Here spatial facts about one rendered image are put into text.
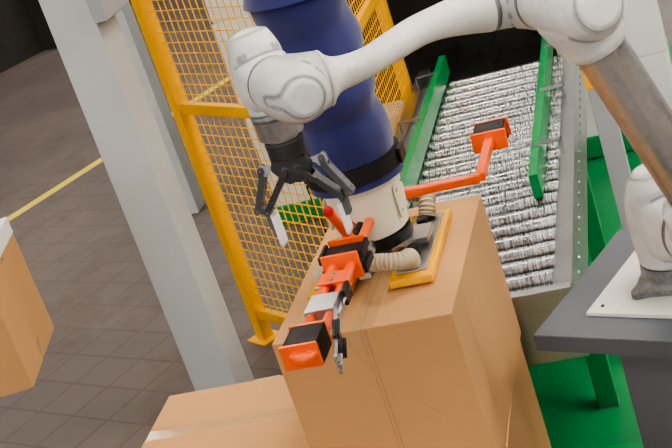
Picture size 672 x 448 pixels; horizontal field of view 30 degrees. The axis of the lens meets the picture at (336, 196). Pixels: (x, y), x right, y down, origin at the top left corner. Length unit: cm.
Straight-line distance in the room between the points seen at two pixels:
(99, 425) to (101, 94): 137
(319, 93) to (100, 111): 207
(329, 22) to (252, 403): 117
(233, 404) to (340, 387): 73
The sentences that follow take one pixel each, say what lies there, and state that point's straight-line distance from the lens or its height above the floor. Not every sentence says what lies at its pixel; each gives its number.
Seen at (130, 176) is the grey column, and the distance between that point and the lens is 415.
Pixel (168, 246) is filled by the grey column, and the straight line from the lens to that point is 422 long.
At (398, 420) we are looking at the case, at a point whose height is 71.
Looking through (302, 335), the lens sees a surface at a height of 110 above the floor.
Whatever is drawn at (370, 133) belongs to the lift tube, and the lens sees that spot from 269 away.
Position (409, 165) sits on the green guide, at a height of 64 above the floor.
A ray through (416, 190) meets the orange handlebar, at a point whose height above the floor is 109.
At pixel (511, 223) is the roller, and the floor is 52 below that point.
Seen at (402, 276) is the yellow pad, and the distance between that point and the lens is 273.
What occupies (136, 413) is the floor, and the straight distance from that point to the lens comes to 481.
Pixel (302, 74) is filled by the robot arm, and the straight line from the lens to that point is 209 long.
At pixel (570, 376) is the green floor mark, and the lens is 410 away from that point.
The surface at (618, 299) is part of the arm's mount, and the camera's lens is 285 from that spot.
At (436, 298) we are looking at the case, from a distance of 265.
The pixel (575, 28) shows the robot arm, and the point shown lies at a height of 147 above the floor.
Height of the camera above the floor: 209
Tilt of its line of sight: 20 degrees down
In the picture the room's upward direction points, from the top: 19 degrees counter-clockwise
